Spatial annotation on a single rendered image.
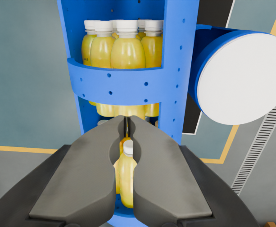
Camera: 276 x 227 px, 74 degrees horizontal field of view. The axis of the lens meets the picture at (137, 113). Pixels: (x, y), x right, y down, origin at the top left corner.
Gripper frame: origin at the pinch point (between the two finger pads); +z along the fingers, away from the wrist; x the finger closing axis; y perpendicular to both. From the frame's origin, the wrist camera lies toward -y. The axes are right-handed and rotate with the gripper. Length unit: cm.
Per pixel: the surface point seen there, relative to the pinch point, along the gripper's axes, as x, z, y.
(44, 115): -82, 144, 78
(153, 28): 4.6, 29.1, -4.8
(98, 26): -6.5, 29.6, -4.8
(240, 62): 30.2, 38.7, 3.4
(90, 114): -12.1, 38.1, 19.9
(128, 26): -0.4, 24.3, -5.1
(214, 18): 57, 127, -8
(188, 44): 10.8, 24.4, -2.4
